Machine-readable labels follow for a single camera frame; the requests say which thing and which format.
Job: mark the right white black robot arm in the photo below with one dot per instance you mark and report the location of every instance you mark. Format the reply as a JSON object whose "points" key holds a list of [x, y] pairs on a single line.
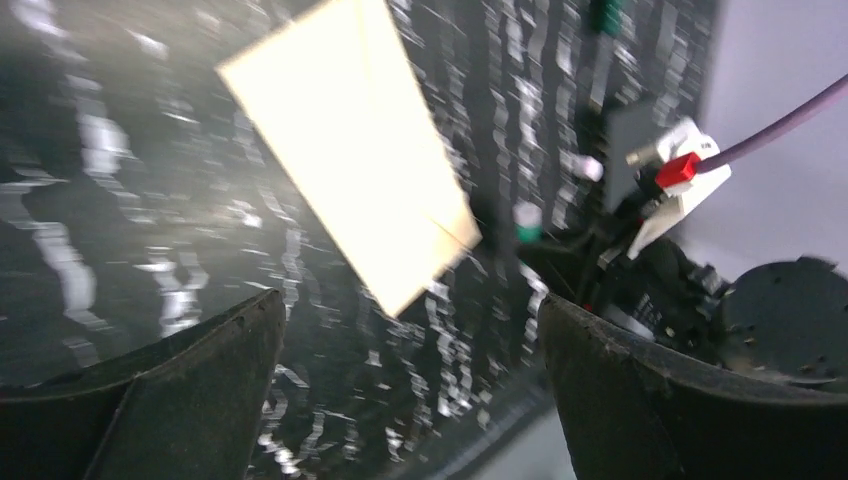
{"points": [[784, 321]]}

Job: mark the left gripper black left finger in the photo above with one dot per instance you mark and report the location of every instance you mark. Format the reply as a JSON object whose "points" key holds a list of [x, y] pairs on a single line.
{"points": [[186, 407]]}

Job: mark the cream paper envelope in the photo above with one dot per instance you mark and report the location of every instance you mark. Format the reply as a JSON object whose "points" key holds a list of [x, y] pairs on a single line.
{"points": [[335, 99]]}

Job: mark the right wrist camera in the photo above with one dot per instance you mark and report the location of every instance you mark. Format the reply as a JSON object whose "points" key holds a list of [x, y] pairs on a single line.
{"points": [[668, 164]]}

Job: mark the white glue stick cap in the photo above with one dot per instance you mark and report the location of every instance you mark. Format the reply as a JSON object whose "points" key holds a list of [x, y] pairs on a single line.
{"points": [[587, 167]]}

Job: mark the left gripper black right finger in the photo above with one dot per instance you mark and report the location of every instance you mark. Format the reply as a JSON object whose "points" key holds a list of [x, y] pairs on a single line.
{"points": [[633, 409]]}

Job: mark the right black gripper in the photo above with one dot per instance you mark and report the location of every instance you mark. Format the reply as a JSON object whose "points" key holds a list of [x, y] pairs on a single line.
{"points": [[661, 295]]}

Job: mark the black rectangular block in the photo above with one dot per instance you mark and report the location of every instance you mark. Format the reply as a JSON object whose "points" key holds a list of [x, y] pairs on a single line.
{"points": [[626, 128]]}

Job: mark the green white glue stick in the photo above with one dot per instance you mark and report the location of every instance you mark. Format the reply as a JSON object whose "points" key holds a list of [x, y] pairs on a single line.
{"points": [[528, 220]]}

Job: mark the green handled screwdriver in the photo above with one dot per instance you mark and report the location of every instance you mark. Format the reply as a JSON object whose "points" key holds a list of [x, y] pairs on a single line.
{"points": [[606, 23]]}

